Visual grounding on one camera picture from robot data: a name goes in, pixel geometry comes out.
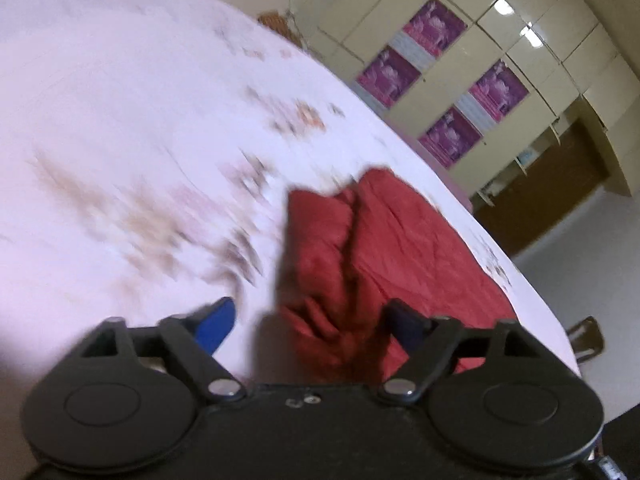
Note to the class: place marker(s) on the brown wooden door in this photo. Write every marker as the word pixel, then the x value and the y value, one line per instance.
pixel 550 185

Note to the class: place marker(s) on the floral bed sheet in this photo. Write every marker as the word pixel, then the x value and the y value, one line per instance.
pixel 125 110

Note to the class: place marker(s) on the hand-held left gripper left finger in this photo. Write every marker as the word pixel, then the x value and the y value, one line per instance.
pixel 215 322

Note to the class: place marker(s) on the purple wall poster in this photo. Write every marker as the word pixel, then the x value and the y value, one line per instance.
pixel 500 90
pixel 387 77
pixel 434 25
pixel 450 135

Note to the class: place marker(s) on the blue figurine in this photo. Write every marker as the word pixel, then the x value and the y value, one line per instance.
pixel 526 155

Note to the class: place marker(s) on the cream corner shelf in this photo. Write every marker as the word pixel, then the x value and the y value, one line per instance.
pixel 520 160

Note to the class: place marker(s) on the cream wardrobe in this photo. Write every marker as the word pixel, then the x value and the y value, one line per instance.
pixel 550 20

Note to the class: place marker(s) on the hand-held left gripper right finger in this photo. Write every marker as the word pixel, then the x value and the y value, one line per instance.
pixel 407 325

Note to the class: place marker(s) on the red puffer jacket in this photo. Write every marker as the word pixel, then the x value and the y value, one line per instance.
pixel 400 240

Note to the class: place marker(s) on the wooden chair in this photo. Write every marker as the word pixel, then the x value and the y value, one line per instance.
pixel 590 335

